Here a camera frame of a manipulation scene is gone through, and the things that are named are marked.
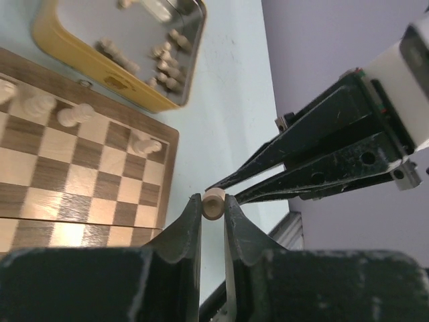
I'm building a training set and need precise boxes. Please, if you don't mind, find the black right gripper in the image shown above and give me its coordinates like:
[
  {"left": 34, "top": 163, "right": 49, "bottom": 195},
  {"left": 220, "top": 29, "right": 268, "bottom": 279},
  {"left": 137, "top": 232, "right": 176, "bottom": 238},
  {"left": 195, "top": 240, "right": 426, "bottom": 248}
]
[{"left": 211, "top": 68, "right": 422, "bottom": 204}]

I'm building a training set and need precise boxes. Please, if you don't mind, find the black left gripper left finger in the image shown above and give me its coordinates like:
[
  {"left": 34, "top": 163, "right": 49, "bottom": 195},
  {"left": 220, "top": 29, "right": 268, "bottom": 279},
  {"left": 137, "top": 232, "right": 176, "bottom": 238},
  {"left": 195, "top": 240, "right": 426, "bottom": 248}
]
[{"left": 143, "top": 193, "right": 202, "bottom": 321}]

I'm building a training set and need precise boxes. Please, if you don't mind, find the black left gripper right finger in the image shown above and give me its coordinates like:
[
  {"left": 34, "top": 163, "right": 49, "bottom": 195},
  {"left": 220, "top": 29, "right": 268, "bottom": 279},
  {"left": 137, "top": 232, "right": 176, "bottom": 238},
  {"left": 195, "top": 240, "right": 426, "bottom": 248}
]
[{"left": 224, "top": 195, "right": 283, "bottom": 321}]

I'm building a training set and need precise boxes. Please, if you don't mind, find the white piece passed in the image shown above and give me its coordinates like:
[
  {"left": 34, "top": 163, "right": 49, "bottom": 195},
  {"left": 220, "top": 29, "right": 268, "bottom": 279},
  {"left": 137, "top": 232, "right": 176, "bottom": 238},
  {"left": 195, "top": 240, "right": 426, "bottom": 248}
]
[{"left": 202, "top": 188, "right": 226, "bottom": 221}]

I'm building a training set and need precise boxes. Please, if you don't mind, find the white king piece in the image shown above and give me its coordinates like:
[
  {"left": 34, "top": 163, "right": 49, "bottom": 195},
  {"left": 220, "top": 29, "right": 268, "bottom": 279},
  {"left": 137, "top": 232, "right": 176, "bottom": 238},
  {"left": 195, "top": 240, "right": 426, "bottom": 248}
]
[{"left": 0, "top": 79, "right": 17, "bottom": 105}]

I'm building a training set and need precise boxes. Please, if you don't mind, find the wooden folding chess board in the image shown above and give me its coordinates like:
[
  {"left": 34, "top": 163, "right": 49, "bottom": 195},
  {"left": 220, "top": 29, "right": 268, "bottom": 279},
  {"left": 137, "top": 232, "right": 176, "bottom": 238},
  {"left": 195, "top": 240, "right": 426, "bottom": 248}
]
[{"left": 1, "top": 50, "right": 179, "bottom": 255}]

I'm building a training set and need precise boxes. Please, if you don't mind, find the yellow metal tin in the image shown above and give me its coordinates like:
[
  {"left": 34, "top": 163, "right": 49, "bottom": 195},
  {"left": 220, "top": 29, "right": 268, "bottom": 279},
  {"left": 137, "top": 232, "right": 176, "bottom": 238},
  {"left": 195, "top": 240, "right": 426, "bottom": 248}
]
[{"left": 32, "top": 1, "right": 207, "bottom": 113}]

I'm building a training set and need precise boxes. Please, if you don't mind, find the white king in tin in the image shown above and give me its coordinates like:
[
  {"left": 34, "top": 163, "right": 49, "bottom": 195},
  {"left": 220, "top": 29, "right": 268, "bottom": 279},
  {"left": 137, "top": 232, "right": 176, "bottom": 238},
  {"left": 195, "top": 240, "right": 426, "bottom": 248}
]
[{"left": 97, "top": 38, "right": 140, "bottom": 75}]

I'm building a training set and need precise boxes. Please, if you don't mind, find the right aluminium corner post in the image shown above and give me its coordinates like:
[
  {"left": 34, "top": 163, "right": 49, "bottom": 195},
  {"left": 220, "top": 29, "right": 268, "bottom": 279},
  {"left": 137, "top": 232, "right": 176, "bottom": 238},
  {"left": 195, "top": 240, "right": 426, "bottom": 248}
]
[{"left": 268, "top": 211, "right": 304, "bottom": 251}]

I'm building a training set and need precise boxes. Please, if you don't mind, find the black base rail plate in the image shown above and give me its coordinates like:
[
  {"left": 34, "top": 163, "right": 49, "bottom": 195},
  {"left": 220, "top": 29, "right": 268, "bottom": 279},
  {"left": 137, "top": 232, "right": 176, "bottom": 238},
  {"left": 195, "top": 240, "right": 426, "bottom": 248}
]
[{"left": 199, "top": 281, "right": 227, "bottom": 322}]

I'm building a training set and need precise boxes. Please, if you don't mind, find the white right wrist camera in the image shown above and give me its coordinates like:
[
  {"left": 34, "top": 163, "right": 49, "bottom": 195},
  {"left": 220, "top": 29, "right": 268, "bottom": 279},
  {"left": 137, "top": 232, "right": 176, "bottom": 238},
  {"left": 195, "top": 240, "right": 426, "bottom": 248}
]
[{"left": 363, "top": 13, "right": 428, "bottom": 151}]

